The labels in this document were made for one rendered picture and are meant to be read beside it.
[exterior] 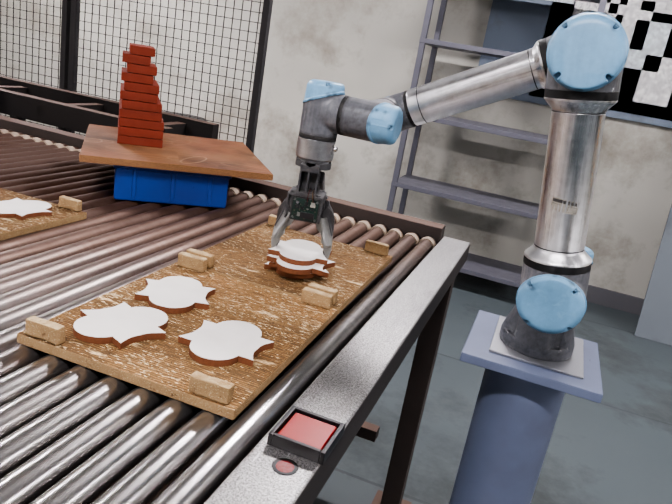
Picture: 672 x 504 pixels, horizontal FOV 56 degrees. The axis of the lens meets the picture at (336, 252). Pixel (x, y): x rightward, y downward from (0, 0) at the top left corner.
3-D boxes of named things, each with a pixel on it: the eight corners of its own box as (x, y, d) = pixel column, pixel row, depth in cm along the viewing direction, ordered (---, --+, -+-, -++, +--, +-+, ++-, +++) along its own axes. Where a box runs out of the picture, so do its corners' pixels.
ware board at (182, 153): (242, 147, 220) (242, 142, 219) (272, 180, 175) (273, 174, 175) (88, 129, 203) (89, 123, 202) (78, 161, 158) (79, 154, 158)
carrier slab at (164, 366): (336, 316, 118) (338, 309, 118) (233, 421, 81) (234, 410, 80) (175, 269, 128) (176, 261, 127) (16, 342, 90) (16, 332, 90)
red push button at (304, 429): (335, 435, 82) (337, 426, 82) (319, 459, 77) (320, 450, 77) (294, 420, 84) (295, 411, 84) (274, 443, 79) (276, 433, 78)
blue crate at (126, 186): (213, 183, 205) (217, 153, 202) (228, 209, 177) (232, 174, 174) (112, 173, 194) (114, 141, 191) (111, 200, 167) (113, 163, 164)
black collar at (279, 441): (343, 434, 83) (345, 423, 82) (322, 465, 76) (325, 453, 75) (291, 415, 85) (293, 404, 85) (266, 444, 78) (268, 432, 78)
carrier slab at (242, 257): (391, 261, 157) (392, 255, 156) (338, 315, 119) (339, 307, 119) (264, 228, 166) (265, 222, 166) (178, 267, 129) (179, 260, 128)
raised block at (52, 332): (66, 342, 90) (67, 325, 89) (57, 347, 88) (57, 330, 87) (32, 330, 91) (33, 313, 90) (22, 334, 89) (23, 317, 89)
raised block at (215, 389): (233, 401, 82) (235, 382, 82) (226, 407, 81) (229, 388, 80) (194, 387, 84) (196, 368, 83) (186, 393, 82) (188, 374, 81)
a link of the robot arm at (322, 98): (341, 85, 116) (299, 77, 118) (331, 144, 119) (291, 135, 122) (355, 85, 123) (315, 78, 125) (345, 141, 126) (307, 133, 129)
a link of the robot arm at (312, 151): (301, 133, 128) (340, 140, 127) (298, 155, 129) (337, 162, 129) (295, 137, 121) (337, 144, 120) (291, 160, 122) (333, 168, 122)
